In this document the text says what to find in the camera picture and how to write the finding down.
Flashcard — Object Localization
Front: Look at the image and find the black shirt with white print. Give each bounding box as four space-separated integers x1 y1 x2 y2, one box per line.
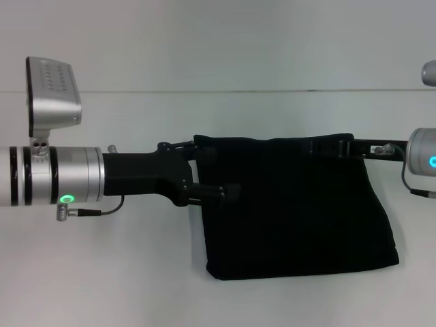
193 132 400 281

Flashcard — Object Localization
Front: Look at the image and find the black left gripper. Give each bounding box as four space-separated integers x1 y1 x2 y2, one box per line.
102 140 242 208

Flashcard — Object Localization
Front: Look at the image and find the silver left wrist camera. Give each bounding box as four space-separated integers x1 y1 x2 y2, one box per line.
25 56 83 138

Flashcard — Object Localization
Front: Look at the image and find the right gripper cable with connectors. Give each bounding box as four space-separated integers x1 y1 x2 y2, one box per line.
379 143 436 198

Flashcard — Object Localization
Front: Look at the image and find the gripper cable with connectors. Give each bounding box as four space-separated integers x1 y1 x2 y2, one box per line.
56 144 125 223
379 143 436 198

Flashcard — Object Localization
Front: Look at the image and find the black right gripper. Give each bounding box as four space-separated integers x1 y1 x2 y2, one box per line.
302 134 409 163

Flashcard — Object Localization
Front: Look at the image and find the left gripper cable with connectors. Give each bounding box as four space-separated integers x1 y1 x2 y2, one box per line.
56 144 125 223

